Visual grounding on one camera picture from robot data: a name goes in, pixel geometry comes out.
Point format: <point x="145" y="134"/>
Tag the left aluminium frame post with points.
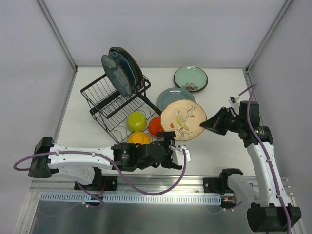
<point x="56" y="32"/>

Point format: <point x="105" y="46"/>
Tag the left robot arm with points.
<point x="85" y="165"/>

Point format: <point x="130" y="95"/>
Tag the aluminium frame post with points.
<point x="56" y="32"/>
<point x="276" y="21"/>

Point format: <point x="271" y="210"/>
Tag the black striped cream plate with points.
<point x="133" y="65"/>

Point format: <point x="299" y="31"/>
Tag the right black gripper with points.
<point x="225" y="121"/>

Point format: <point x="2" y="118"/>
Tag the grey blue plate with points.
<point x="171" y="95"/>

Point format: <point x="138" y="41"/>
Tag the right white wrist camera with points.
<point x="233" y="100"/>

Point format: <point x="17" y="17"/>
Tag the grey deer plate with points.
<point x="140" y="82"/>

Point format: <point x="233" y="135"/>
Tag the yellow ribbed bowl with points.
<point x="139" y="138"/>

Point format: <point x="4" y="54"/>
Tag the aluminium mounting rail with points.
<point x="190" y="184"/>

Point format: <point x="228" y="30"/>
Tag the green bowl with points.
<point x="136" y="121"/>

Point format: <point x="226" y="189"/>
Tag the dark blue speckled plate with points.
<point x="116" y="75"/>

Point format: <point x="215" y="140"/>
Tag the mint green flower plate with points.
<point x="191" y="78"/>

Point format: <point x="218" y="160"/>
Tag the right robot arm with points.
<point x="270" y="209"/>

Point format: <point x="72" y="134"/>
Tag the white slotted cable duct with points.
<point x="132" y="198"/>

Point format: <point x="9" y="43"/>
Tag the black wire dish rack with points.
<point x="110" y="109"/>

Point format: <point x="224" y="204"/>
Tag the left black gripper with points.
<point x="167" y="149"/>

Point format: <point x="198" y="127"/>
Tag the cream bird plate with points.
<point x="184" y="118"/>

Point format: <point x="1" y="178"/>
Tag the right aluminium frame post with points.
<point x="276" y="21"/>

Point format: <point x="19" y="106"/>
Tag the orange bowl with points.
<point x="155" y="126"/>

